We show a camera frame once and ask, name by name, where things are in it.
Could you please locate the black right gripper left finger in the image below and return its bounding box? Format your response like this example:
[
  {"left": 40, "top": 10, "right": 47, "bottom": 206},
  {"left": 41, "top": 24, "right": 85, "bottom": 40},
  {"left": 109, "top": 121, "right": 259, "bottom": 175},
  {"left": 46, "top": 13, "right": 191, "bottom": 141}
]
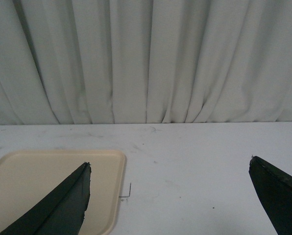
[{"left": 0, "top": 163, "right": 91, "bottom": 235}]

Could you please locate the beige square plastic plate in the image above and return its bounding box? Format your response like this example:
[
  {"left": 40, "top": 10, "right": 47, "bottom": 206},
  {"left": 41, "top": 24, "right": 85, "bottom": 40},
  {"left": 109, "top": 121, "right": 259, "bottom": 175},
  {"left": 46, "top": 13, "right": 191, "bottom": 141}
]
[{"left": 0, "top": 150, "right": 126, "bottom": 235}]

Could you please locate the white pleated curtain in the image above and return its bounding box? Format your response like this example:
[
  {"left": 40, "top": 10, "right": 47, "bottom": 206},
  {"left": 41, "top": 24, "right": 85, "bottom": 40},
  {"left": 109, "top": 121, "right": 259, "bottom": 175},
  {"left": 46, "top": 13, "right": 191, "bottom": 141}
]
[{"left": 0, "top": 0, "right": 292, "bottom": 125}]

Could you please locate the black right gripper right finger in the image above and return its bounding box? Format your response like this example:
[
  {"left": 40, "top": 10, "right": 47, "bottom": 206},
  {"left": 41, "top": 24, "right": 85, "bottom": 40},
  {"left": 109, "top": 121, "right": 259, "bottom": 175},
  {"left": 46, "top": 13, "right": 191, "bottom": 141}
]
[{"left": 249, "top": 156, "right": 292, "bottom": 235}]

